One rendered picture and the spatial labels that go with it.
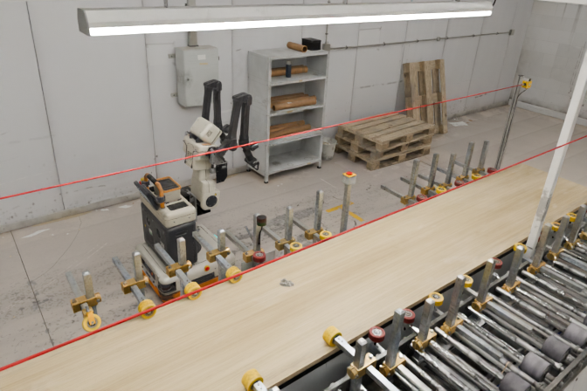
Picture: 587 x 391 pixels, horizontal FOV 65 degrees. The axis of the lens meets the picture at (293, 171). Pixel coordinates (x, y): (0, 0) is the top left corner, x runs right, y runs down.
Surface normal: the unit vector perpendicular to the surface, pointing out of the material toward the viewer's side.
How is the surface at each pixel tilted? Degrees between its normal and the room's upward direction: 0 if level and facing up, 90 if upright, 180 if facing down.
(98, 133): 90
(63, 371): 0
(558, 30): 90
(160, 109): 90
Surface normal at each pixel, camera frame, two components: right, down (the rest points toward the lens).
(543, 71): -0.80, 0.22
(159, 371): 0.05, -0.91
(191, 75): 0.60, 0.37
